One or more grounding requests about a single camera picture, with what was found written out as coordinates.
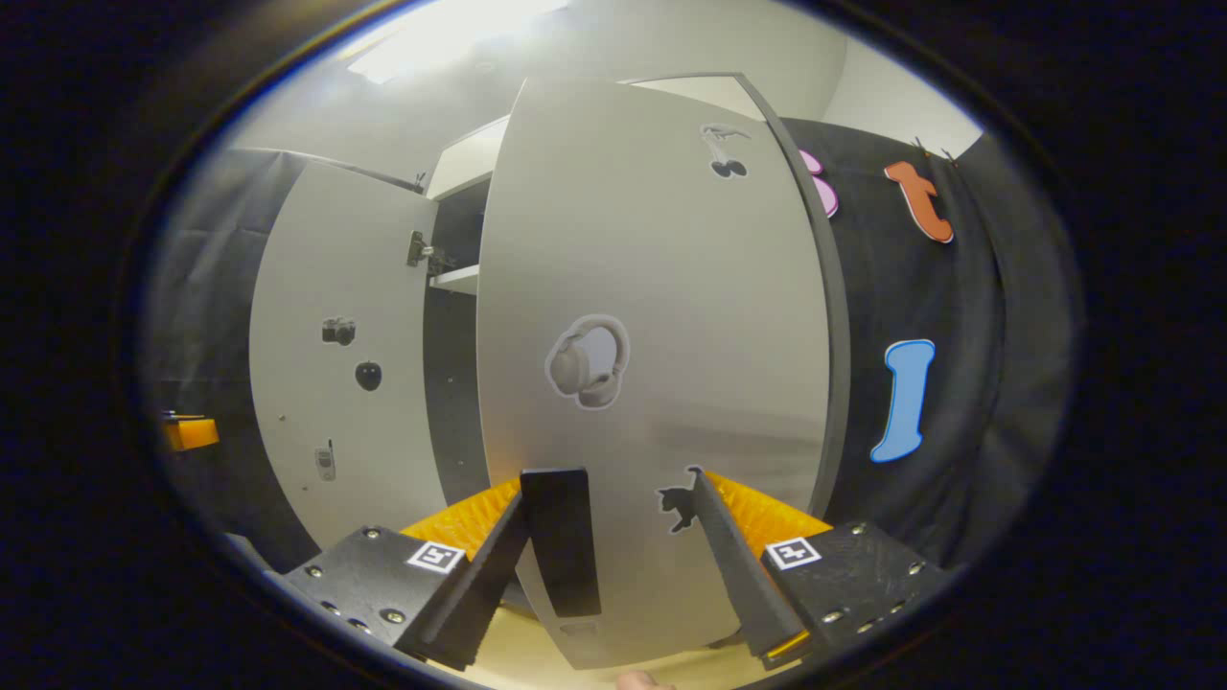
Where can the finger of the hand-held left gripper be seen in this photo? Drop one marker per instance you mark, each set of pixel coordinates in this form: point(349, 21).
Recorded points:
point(192, 434)

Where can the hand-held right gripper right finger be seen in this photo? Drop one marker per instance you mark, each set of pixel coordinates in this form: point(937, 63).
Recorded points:
point(743, 575)

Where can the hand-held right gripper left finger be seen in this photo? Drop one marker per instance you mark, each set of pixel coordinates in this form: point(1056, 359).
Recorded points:
point(470, 594)

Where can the white cabinet door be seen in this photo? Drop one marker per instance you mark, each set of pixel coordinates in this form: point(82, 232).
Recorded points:
point(671, 287)
point(335, 268)

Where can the metal door hinge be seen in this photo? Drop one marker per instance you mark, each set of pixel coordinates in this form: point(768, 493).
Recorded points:
point(422, 251)

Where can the white cabinet shelf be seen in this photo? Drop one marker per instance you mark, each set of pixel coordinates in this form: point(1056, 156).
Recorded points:
point(458, 279)

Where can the black backdrop cloth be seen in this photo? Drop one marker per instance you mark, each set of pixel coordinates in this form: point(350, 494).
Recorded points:
point(959, 335)

